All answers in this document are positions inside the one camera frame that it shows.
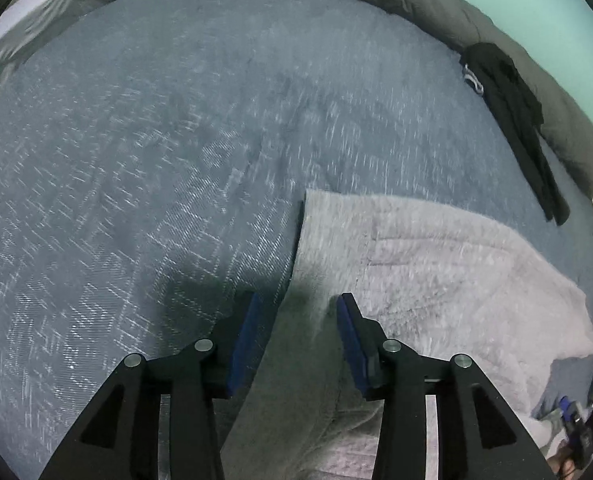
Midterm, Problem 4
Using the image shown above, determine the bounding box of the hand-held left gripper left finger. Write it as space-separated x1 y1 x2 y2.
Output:
39 290 264 480

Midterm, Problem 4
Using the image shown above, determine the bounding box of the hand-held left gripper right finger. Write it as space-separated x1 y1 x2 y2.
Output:
336 292 552 480

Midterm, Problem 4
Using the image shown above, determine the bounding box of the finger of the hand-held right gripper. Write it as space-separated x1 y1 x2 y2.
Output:
557 396 584 431

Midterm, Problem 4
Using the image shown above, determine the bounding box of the grey knit sweater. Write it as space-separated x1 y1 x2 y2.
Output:
221 189 593 480

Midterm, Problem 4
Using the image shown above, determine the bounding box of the person's right hand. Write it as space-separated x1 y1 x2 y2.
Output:
547 442 579 477

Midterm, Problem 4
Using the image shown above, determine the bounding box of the dark grey rolled duvet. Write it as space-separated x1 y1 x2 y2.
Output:
196 0 593 196

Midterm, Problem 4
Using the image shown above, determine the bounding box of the grey striped garment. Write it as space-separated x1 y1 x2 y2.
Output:
461 62 485 96

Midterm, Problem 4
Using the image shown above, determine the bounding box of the black garment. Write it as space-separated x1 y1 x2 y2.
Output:
459 42 572 226

